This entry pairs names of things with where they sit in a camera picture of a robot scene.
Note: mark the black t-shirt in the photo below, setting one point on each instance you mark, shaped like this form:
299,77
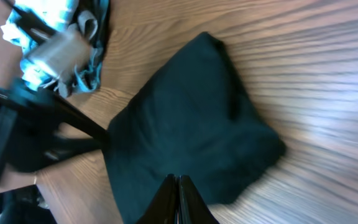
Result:
193,117

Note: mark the grey folded shirt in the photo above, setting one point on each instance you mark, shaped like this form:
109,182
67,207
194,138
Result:
65,84

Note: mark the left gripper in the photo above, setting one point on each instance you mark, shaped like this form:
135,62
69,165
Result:
27,126

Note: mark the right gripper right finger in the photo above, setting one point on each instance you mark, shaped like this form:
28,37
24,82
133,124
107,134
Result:
192,208

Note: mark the light blue folded t-shirt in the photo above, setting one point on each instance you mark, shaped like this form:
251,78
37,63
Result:
27,30

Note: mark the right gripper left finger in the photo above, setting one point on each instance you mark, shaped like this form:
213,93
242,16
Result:
163,208

